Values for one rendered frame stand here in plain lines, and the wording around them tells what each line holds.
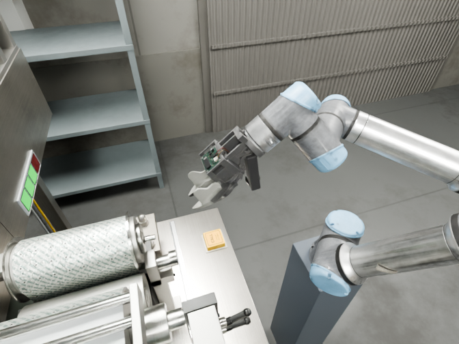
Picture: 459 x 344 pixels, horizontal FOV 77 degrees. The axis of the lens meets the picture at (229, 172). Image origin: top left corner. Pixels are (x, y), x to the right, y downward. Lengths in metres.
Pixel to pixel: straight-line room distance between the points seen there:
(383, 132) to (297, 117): 0.23
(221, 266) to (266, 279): 1.02
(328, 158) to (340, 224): 0.38
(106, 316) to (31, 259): 0.32
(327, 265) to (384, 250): 0.16
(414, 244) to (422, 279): 1.67
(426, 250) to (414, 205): 2.12
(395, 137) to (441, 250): 0.26
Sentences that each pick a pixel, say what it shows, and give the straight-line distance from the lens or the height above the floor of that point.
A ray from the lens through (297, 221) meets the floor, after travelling 2.40.
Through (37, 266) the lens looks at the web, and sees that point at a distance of 0.76.
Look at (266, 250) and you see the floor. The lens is 2.20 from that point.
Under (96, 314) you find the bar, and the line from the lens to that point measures 0.49.
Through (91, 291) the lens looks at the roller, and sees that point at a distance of 0.76.
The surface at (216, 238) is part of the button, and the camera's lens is 1.13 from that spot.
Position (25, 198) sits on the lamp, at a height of 1.19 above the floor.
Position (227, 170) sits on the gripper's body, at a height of 1.44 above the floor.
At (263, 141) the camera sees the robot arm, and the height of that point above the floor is 1.50.
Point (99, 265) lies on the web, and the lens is 0.74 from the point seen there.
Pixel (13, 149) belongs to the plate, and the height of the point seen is 1.30.
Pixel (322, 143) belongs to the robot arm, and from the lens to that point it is 0.62.
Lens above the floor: 1.86
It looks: 43 degrees down
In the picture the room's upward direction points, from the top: straight up
